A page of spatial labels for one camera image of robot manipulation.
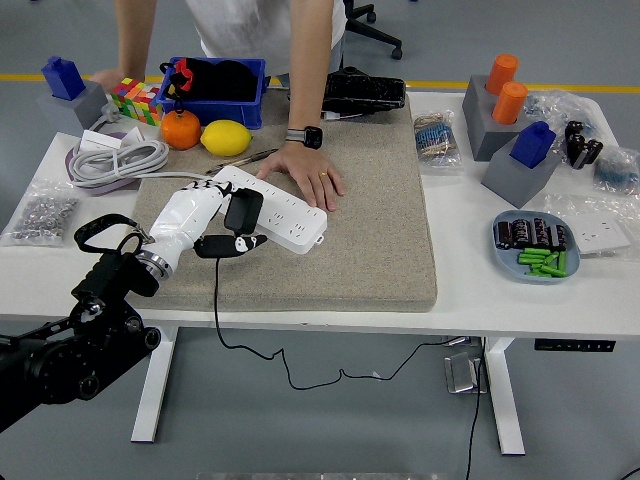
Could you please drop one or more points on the black office chair base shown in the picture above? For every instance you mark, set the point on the black office chair base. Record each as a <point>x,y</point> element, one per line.
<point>396,53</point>

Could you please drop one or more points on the person's left hand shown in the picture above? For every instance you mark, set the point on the person's left hand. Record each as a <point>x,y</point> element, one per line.
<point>307,172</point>

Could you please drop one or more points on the dark cylindrical capacitor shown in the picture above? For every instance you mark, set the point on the dark cylindrical capacitor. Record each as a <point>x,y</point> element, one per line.
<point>559,236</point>
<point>541,231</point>
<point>503,235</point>
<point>521,232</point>

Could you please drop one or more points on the grey wall plug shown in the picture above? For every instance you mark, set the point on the grey wall plug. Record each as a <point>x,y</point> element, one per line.
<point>110,113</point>

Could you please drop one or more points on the multicoloured puzzle cube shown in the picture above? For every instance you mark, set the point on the multicoloured puzzle cube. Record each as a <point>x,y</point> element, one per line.
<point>135,100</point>

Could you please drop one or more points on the grey-brown mat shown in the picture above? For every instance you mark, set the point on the grey-brown mat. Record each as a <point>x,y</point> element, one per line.
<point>350,240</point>

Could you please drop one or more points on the white power strip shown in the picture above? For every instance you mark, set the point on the white power strip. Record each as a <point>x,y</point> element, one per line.
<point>295,220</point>

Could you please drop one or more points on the black capacitor bundle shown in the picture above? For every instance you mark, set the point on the black capacitor bundle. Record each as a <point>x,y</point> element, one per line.
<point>582,147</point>

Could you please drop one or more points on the person's right forearm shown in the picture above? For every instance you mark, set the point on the person's right forearm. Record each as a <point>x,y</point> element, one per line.
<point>132,35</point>

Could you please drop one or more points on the black wrist watch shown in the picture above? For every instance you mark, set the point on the black wrist watch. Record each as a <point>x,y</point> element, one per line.
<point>312,137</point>

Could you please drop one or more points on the purple disc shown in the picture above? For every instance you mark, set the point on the purple disc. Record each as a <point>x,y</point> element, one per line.
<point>68,161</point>

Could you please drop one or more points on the person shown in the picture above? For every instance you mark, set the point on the person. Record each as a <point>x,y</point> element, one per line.
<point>240,25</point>

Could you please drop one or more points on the clear bag of screws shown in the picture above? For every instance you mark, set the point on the clear bag of screws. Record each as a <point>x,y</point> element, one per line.
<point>42,215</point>

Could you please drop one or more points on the clear plastic bag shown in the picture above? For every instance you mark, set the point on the clear plastic bag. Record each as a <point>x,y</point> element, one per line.
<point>565,205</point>

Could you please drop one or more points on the person's left forearm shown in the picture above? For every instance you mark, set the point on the person's left forearm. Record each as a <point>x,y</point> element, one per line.
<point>307,75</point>

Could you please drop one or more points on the person's right hand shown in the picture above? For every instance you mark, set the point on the person's right hand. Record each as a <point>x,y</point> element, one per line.
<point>107,79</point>

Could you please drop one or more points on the white wall socket plate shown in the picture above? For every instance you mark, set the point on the white wall socket plate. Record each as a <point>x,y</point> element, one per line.
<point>600,235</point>

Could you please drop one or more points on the black plastic tray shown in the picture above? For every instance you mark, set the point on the black plastic tray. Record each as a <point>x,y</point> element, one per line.
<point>365,92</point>

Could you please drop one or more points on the black table control panel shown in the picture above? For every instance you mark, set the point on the black table control panel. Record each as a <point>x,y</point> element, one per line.
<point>574,345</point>

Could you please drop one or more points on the orange fruit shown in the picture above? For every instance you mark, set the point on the orange fruit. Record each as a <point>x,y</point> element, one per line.
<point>180,131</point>

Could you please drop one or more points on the grey two-hole block holder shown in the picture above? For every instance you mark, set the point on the grey two-hole block holder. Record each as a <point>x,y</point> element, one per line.
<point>480,115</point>

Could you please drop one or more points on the green cylindrical piece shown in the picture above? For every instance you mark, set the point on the green cylindrical piece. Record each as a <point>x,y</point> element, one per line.
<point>550,259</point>
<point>530,251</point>
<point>537,273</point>
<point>552,270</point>
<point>562,261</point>
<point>530,259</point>

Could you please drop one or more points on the yellow lemon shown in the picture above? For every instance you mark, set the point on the yellow lemon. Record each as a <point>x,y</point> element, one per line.
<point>225,138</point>

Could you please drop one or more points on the clear bag of resistors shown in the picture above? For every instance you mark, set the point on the clear bag of resistors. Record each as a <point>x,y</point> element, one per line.
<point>435,140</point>

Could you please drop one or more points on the blue-grey plate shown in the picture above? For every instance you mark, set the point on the blue-grey plate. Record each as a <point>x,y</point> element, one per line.
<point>505,261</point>

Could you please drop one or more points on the black plug adapter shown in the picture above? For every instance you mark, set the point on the black plug adapter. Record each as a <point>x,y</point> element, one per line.
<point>244,210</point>

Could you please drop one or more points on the small white box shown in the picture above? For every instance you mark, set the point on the small white box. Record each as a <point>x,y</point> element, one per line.
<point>97,141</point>

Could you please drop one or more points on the black silver pen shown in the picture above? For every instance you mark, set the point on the black silver pen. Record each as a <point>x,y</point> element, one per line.
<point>250,158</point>

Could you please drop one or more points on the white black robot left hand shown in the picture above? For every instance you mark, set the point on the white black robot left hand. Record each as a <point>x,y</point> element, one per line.
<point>182,220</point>

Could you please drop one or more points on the blue plastic bin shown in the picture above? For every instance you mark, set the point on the blue plastic bin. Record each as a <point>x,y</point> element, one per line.
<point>225,111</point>

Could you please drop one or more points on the blue bottle-shaped block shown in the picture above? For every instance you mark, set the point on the blue bottle-shaped block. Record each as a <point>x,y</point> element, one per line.
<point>532,145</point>
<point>62,78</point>

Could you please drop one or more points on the white table leg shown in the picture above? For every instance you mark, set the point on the white table leg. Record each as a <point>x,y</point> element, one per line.
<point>152,395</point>
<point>505,400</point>

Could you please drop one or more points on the white paper card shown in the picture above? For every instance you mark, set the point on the white paper card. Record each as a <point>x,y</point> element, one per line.
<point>132,135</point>

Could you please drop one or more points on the silver metal pedal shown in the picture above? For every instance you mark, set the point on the silver metal pedal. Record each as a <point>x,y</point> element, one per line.
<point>462,372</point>

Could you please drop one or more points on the clear bag blue parts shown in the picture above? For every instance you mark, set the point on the clear bag blue parts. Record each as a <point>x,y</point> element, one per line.
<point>617,172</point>
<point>550,107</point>

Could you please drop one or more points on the orange cylinder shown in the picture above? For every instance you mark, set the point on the orange cylinder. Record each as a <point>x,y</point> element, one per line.
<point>502,72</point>
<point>510,102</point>

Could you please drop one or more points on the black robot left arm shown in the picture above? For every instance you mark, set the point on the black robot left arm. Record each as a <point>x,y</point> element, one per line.
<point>75,360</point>

